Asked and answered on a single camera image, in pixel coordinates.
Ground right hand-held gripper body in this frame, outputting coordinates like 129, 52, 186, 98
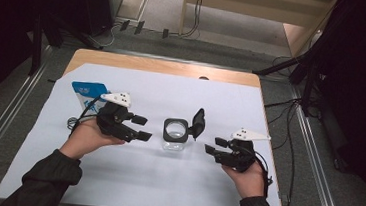
213, 125, 273, 176

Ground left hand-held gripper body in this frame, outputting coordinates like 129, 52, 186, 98
93, 90, 139, 144

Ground person's right hand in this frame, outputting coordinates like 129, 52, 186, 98
218, 158, 269, 201

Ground person's left hand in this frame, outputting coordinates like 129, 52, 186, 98
58, 116, 128, 165

